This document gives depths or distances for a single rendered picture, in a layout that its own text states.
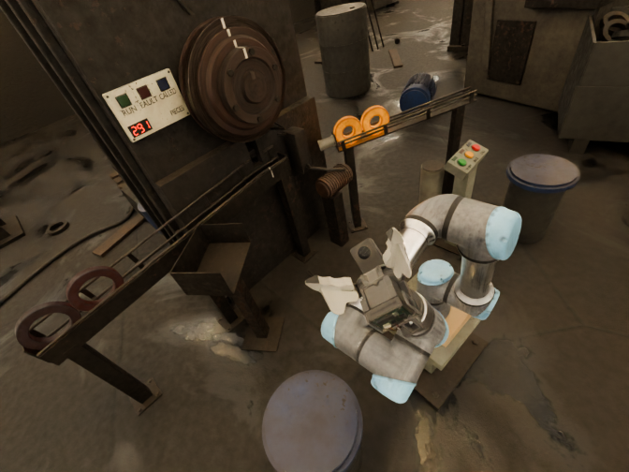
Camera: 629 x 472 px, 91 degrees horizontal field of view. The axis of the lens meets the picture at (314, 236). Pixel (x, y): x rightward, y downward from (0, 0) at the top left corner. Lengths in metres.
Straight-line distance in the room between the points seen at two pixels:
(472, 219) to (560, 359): 1.11
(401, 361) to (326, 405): 0.52
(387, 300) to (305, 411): 0.71
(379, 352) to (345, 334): 0.08
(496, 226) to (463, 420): 0.98
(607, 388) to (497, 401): 0.43
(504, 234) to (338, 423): 0.72
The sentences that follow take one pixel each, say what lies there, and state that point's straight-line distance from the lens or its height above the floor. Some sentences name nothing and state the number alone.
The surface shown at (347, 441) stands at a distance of 1.10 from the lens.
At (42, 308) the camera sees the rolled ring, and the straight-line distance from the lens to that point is 1.47.
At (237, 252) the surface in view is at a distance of 1.36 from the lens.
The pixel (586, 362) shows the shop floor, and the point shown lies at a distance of 1.84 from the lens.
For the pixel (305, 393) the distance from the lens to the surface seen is 1.15.
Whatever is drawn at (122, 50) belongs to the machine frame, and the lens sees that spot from 1.43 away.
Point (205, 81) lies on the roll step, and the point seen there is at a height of 1.19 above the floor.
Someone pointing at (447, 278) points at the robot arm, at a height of 0.58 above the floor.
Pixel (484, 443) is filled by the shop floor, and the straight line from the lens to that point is 1.58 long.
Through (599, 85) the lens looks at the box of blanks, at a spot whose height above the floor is 0.49.
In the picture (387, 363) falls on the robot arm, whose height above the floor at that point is 0.89.
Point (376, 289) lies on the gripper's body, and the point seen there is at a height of 1.08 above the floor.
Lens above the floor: 1.49
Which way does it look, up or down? 43 degrees down
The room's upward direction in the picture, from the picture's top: 14 degrees counter-clockwise
